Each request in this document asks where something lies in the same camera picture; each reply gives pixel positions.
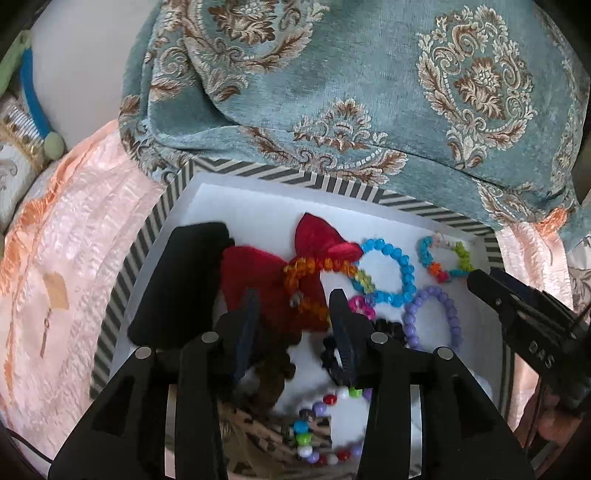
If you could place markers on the cream floral fabric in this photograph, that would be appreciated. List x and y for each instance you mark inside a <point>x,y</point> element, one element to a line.
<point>579,279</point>

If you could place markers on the beige upholstered backrest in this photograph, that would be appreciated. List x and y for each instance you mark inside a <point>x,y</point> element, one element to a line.
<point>87,69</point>

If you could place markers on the brown scrunchie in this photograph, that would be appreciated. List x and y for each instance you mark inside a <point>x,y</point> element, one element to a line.
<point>272,374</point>

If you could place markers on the green plush toy blue legs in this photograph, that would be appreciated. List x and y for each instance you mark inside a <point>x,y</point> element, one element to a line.
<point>30,92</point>

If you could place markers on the white quilted cover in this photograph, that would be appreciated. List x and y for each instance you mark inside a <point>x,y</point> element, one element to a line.
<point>39,182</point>

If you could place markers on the teal floral cushion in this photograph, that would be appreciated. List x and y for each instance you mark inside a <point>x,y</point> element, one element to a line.
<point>369,92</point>

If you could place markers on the red hair bow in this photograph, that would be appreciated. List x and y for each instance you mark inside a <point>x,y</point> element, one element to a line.
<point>258,277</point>

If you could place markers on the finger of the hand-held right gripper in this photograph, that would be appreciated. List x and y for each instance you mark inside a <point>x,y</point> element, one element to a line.
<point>489,290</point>
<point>517,286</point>

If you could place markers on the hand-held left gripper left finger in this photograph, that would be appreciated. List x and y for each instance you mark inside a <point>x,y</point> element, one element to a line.
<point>247,332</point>

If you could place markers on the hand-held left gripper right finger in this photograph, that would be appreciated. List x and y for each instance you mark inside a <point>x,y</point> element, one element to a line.
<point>344,341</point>

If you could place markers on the pink quilted blanket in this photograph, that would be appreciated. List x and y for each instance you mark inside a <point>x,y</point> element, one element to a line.
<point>83,230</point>

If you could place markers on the leopard print hair bow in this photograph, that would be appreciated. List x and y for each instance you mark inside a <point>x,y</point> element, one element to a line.
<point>258,438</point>

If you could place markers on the white tray with striped rim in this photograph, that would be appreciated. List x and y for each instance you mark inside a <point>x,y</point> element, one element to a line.
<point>231,203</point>

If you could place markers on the embroidered floral pillow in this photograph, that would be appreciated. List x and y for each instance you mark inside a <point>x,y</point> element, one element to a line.
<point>14,157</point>

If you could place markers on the person's right hand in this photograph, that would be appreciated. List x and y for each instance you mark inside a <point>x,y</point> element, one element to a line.
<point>549,424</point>

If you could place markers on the black velvet hair bow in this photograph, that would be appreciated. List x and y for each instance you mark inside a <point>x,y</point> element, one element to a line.
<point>180,286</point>

